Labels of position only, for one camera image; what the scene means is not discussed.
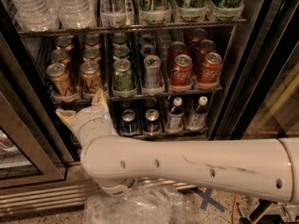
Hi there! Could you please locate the orange can front left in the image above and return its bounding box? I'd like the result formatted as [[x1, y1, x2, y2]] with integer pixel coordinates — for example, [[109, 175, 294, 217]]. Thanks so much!
[[47, 63, 77, 97]]

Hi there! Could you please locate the red cola can back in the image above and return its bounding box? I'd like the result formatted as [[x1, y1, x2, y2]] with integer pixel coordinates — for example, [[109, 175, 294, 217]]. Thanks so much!
[[184, 28, 207, 45]]

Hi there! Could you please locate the red cola can front right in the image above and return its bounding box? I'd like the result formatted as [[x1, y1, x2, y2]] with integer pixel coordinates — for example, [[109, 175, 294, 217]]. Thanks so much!
[[196, 52, 222, 84]]

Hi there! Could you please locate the orange cable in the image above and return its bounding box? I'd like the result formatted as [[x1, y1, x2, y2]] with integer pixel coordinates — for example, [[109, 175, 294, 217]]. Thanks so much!
[[231, 193, 239, 224]]

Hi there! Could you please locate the dark bottle white cap right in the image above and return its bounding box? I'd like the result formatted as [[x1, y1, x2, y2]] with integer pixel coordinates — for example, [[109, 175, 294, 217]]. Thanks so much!
[[187, 96, 208, 130]]

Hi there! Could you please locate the dark can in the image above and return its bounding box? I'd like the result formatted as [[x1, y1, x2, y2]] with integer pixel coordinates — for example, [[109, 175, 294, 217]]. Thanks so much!
[[138, 34, 154, 46], [139, 44, 156, 57]]

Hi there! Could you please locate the silver slim can front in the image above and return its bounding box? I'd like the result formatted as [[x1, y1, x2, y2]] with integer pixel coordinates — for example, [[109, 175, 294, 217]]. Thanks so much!
[[144, 55, 161, 89]]

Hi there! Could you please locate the green can middle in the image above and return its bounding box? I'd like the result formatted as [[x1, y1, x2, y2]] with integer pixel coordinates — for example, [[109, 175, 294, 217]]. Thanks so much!
[[112, 46, 130, 60]]

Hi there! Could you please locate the dark bottle white cap left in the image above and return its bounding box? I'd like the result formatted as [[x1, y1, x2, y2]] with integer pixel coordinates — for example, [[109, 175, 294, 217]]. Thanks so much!
[[166, 97, 184, 132]]

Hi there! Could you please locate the right glass fridge door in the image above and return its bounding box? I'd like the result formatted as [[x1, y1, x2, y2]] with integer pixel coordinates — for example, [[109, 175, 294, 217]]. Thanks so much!
[[206, 0, 299, 140]]

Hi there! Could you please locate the wire shelf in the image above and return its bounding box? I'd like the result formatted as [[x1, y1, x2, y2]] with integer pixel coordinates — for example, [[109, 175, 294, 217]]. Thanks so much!
[[17, 17, 247, 38], [50, 83, 222, 105], [133, 126, 207, 141]]

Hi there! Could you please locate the red cola can front left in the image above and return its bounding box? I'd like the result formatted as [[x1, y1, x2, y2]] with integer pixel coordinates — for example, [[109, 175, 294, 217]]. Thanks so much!
[[170, 54, 193, 87]]

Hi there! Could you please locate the glass fridge door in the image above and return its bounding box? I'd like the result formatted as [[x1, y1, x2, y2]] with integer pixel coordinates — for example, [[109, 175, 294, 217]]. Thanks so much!
[[206, 0, 299, 140], [0, 73, 66, 189]]

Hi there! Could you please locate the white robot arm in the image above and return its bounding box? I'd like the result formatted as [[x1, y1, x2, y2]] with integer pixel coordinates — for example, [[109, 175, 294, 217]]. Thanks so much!
[[56, 91, 299, 204]]

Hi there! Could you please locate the dark can back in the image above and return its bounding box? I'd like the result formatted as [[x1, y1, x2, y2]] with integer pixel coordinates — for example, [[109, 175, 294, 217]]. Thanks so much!
[[138, 34, 154, 46]]

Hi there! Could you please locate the orange can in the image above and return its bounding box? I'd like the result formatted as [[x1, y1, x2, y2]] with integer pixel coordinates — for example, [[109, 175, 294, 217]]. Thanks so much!
[[50, 49, 71, 66], [47, 63, 77, 97], [55, 36, 74, 50]]

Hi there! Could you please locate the orange can column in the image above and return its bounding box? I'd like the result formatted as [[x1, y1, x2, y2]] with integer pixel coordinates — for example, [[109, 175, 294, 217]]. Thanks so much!
[[82, 48, 103, 63], [79, 61, 104, 94], [83, 35, 103, 49]]

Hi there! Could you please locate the red cola can middle left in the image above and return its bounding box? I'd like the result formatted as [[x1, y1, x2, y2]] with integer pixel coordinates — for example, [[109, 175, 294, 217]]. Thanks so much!
[[167, 41, 188, 74]]

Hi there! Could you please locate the clear water bottle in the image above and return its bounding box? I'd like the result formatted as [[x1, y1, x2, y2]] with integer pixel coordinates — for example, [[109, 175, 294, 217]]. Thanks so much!
[[58, 0, 96, 29], [12, 0, 59, 32]]

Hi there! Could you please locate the upper wire shelf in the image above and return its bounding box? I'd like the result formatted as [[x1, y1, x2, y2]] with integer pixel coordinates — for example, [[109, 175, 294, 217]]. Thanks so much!
[[17, 17, 247, 38]]

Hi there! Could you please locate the orange can middle left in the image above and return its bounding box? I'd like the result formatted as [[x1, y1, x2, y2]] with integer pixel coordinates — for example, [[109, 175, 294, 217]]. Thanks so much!
[[50, 49, 71, 66]]

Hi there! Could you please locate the stainless steel fridge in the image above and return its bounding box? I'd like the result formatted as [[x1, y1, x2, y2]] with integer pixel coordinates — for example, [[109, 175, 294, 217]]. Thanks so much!
[[0, 0, 299, 217]]

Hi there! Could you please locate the dark bottle white cap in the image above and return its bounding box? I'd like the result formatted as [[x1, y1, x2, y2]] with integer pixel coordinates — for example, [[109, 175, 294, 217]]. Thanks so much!
[[187, 96, 208, 130], [166, 97, 184, 132]]

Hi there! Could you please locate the clear water bottle right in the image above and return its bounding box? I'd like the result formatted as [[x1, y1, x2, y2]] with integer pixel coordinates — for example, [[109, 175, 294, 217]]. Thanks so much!
[[58, 0, 96, 29]]

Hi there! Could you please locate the blue can bottom back right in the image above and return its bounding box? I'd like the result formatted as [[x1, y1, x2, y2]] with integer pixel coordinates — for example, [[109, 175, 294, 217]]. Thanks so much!
[[143, 97, 157, 110]]

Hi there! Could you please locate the orange can back left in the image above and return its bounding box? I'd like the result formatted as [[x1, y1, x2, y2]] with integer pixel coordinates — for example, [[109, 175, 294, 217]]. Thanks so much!
[[55, 36, 74, 50]]

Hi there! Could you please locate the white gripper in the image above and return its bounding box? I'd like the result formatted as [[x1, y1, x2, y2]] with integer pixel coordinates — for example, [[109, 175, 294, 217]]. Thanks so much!
[[55, 89, 118, 147]]

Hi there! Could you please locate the red cola can middle right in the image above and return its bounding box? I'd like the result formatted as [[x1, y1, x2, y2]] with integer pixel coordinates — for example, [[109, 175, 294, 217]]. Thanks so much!
[[195, 39, 216, 63]]

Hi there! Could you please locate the clear water bottle left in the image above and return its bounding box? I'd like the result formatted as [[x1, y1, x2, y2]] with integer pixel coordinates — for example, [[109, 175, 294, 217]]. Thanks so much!
[[12, 0, 59, 32]]

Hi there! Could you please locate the blue can bottom back left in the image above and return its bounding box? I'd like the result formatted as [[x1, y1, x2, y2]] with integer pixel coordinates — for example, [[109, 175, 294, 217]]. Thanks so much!
[[120, 100, 133, 110]]

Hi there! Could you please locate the green can front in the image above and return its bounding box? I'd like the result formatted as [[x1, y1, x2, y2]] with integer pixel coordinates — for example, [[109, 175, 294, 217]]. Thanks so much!
[[112, 59, 135, 91]]

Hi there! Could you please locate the clear plastic wrap bundle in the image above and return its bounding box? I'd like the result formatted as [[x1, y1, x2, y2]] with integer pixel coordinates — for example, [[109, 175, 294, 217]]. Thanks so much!
[[83, 187, 196, 224]]

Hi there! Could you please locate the red cola can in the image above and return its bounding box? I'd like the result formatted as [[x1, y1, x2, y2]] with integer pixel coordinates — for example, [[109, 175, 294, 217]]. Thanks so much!
[[184, 28, 207, 45], [196, 52, 222, 84], [167, 41, 188, 74], [170, 54, 193, 87], [195, 39, 216, 63]]

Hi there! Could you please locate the left glass fridge door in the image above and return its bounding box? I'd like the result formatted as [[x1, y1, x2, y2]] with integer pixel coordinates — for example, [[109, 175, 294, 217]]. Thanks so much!
[[0, 73, 66, 189]]

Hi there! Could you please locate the green can back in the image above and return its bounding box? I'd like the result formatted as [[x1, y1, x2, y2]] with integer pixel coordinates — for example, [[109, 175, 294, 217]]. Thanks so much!
[[111, 33, 128, 46]]

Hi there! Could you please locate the bottom wire shelf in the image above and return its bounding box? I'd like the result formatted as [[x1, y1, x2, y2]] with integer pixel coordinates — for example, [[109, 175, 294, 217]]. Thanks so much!
[[133, 126, 207, 141]]

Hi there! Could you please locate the blue can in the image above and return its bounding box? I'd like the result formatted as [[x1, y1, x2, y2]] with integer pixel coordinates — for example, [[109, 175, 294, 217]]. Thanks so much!
[[144, 109, 161, 133], [121, 109, 138, 135], [143, 97, 157, 110], [120, 100, 133, 110]]

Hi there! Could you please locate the middle wire shelf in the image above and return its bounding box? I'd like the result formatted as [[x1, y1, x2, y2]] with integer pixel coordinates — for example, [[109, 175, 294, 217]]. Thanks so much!
[[50, 83, 222, 105]]

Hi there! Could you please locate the dark can middle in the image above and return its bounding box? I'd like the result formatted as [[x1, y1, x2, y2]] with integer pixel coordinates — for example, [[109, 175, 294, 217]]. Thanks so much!
[[139, 44, 156, 57]]

